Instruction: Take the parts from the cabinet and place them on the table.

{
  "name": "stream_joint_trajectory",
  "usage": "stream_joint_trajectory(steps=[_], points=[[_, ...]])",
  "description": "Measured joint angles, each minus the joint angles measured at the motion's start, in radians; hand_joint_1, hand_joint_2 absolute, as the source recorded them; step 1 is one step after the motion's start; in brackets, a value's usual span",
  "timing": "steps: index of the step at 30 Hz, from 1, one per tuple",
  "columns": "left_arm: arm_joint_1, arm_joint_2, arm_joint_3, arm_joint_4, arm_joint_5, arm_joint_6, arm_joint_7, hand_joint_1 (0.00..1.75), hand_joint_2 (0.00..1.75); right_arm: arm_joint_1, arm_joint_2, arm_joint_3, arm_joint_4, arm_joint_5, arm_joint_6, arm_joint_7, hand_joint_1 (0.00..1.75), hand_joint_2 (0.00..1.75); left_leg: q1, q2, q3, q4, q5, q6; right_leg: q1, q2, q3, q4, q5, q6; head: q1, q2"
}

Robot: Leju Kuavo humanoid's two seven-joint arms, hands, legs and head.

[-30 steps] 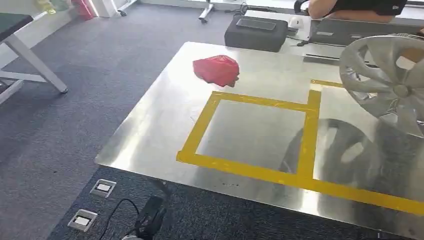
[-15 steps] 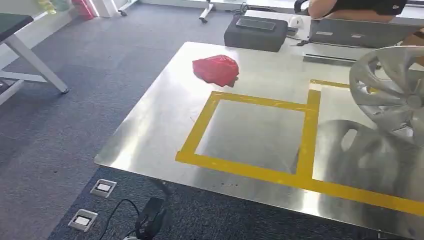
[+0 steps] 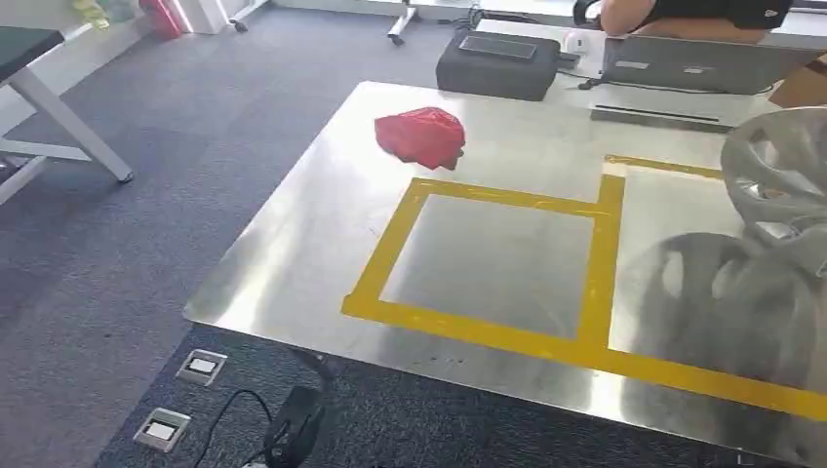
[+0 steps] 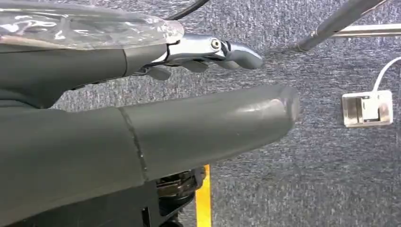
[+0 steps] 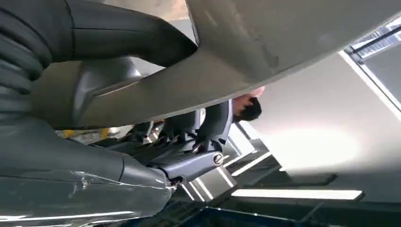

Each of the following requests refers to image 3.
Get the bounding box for silver plastic wheel hubcap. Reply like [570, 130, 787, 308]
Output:
[720, 106, 827, 279]

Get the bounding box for red crumpled plastic part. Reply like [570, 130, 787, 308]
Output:
[374, 106, 466, 173]

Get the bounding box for black case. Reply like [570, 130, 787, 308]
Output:
[436, 28, 562, 102]

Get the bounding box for white furniture leg with caster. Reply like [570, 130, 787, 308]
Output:
[387, 0, 418, 47]

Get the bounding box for steel floor socket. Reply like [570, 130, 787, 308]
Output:
[176, 348, 228, 387]
[132, 408, 192, 453]

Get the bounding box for white mouse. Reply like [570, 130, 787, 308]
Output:
[563, 28, 592, 57]

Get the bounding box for dark flat bar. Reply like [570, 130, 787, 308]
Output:
[589, 102, 734, 135]

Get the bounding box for grey laptop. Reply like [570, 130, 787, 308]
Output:
[601, 33, 827, 97]

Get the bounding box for red canister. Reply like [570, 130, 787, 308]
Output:
[138, 0, 184, 40]

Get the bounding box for person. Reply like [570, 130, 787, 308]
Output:
[573, 0, 796, 45]

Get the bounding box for brown cardboard box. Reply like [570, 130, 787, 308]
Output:
[768, 55, 827, 109]

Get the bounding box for dark table with white legs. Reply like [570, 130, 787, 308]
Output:
[0, 25, 136, 208]

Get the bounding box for yellow tape frame lines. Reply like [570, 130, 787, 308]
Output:
[340, 153, 827, 422]

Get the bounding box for black cable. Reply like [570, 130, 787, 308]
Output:
[192, 389, 274, 468]

